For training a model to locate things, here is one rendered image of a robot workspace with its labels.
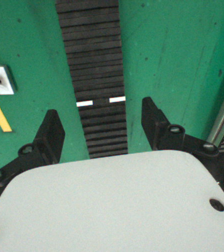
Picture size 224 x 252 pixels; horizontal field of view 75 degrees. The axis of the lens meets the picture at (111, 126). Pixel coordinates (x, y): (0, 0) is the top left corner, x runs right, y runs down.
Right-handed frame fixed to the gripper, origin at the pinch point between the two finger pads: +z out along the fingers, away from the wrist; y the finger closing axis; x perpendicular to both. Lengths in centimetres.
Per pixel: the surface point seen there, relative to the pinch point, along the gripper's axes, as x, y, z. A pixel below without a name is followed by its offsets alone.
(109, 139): -4.2, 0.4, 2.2
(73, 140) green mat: -7.2, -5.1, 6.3
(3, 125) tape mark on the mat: -2.9, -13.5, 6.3
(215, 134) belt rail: -9.0, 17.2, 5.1
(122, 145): -5.3, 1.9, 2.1
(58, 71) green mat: 3.1, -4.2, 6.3
